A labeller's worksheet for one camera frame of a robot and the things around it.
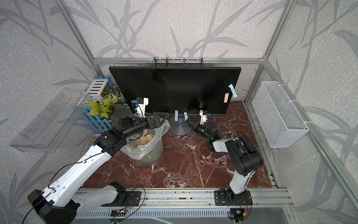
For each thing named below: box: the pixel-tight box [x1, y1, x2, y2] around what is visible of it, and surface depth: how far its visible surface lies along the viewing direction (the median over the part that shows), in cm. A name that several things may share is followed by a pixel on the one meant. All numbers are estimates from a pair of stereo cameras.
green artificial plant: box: [87, 84, 127, 119], surface depth 88 cm
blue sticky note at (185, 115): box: [183, 111, 189, 122], surface depth 88 cm
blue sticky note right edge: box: [227, 84, 238, 98], surface depth 71 cm
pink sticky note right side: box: [223, 92, 230, 103], surface depth 78 cm
